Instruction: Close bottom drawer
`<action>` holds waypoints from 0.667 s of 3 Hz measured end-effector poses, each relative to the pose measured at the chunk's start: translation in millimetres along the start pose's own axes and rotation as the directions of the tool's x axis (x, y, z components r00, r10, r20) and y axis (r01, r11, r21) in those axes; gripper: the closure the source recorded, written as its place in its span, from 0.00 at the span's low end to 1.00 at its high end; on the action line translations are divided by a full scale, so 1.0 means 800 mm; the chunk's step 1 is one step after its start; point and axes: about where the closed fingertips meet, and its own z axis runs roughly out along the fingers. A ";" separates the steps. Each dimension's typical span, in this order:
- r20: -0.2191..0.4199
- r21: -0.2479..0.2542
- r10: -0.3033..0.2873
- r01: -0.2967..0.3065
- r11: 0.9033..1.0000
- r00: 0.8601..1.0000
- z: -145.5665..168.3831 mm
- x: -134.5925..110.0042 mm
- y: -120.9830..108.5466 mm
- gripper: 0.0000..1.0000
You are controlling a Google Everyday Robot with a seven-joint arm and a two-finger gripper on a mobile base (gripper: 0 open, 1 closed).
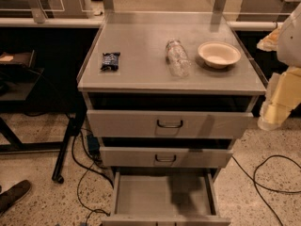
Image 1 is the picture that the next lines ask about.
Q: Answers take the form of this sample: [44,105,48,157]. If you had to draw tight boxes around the grey bottom drawer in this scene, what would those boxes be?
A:
[103,169,230,226]

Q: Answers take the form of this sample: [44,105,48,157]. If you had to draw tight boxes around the dark blue snack packet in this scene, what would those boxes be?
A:
[101,52,120,72]

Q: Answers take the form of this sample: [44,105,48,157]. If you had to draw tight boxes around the black floor cable right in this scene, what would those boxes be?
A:
[231,154,301,226]

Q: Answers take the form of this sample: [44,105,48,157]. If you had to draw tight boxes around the black floor cable left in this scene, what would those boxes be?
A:
[71,127,115,226]

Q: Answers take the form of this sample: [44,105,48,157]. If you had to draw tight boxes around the grey middle drawer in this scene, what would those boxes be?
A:
[101,138,232,169]

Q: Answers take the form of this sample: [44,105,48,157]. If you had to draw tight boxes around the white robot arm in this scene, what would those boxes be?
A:
[257,5,301,131]

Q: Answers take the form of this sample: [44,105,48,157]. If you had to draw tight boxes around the grey drawer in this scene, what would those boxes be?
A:
[87,93,252,139]
[103,169,230,226]
[101,138,232,169]

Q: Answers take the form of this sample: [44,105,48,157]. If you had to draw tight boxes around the grey drawer cabinet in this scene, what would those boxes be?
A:
[78,12,265,226]

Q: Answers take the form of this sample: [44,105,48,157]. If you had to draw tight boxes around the cream paper bowl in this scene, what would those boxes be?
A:
[198,41,241,69]

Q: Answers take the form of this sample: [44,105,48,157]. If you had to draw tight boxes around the black floor cable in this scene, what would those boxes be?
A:
[231,154,301,226]
[71,127,115,226]

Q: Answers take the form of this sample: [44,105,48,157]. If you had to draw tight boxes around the dark shoe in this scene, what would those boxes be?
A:
[0,180,31,213]

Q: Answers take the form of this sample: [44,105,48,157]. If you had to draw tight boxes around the grey top drawer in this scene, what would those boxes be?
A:
[87,93,252,139]

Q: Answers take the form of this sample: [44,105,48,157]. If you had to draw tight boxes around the black side table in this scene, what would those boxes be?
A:
[0,51,87,184]

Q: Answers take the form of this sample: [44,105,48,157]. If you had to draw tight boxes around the clear plastic bottle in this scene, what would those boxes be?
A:
[166,40,190,77]

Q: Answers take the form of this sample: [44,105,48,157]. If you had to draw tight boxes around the blue power adapter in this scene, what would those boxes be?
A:
[87,135,100,155]

